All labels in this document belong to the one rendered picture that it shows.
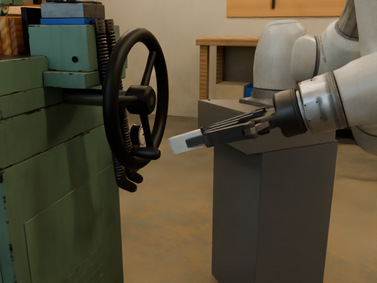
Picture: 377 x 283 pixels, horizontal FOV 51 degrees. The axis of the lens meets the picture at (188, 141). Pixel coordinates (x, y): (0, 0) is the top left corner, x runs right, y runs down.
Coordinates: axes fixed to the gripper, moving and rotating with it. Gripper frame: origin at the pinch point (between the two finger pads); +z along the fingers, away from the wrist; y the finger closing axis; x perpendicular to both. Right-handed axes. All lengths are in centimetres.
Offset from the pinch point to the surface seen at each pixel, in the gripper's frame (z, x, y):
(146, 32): 5.1, -21.6, -10.7
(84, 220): 37.9, 14.3, -12.7
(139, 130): 25.9, -0.9, -33.5
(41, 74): 25.5, -20.5, -1.8
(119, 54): 6.8, -18.3, 0.2
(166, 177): 88, 48, -166
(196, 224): 54, 61, -109
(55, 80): 23.2, -18.5, -2.1
